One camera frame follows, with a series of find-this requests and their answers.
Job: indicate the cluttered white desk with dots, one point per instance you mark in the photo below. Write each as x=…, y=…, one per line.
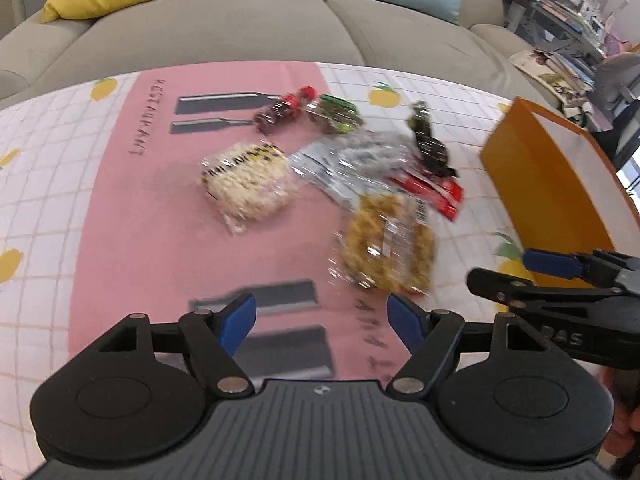
x=560, y=15

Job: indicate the red snack packet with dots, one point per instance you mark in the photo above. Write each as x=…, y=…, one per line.
x=440, y=195

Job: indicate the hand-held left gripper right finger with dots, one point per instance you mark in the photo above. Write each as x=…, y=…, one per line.
x=406, y=321

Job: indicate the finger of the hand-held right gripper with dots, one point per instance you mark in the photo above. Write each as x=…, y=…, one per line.
x=547, y=263
x=492, y=284

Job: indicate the rice cracker packet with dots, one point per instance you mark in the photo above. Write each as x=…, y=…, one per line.
x=245, y=185

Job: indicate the dark snack packet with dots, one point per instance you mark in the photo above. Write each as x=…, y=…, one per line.
x=432, y=150

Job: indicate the grey chair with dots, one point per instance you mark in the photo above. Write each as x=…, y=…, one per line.
x=617, y=80

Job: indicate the stack of books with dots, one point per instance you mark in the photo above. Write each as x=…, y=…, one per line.
x=575, y=67

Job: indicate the person's right hand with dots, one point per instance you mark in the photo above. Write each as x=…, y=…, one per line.
x=620, y=410

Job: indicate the beige sofa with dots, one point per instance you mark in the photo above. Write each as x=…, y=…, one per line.
x=225, y=35

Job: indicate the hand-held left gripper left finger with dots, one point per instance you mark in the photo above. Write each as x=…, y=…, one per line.
x=241, y=321

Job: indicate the yellow snack packet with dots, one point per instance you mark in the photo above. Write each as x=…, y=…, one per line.
x=385, y=250

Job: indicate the small red-capped bottle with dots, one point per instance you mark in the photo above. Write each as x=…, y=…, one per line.
x=280, y=110

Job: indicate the clear packet of white candies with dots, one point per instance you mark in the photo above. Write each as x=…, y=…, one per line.
x=330, y=170

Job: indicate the green label snack packet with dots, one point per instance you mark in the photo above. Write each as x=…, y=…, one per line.
x=335, y=110

